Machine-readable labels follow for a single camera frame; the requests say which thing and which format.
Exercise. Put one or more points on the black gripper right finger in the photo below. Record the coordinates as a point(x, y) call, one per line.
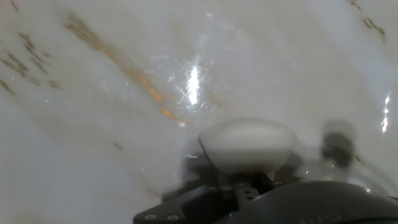
point(267, 184)

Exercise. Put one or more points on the white sponge block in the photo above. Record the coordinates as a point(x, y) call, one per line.
point(247, 143)

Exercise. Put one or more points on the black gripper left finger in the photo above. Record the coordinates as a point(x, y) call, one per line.
point(245, 193)

